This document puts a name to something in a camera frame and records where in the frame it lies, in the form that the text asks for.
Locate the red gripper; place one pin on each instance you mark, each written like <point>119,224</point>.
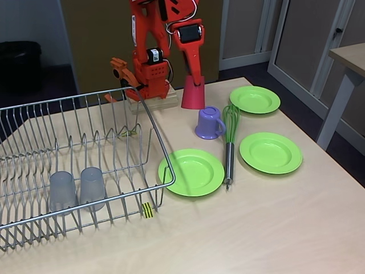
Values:
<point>190,33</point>

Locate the red plastic cup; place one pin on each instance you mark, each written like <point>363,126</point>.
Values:
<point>192,98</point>

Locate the purple plastic mug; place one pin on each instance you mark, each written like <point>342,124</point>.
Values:
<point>206,125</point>

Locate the green plastic plate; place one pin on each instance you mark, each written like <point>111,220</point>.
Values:
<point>253,98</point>
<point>196,171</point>
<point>271,154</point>

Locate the translucent grey plastic cup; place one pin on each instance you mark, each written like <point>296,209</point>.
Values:
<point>61,188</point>
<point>91,185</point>

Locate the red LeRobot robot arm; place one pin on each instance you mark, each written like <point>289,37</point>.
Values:
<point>151,74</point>

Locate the wooden base block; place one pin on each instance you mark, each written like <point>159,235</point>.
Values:
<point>168,100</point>

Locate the grey shutter-door cabinet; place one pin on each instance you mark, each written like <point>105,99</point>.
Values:
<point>242,28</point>

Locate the orange table clamp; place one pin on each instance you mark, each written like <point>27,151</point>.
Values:
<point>122,71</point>

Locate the brown cork board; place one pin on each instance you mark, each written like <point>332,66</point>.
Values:
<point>99,42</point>

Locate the grey cabinet with key lock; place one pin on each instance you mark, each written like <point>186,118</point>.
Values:
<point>305,42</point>

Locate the yellow black striped tape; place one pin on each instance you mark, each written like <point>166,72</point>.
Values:
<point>147,211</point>

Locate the beige side table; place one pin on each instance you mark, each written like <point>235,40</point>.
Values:
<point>350,54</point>

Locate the black waste bin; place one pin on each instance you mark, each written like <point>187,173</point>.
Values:
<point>20,65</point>

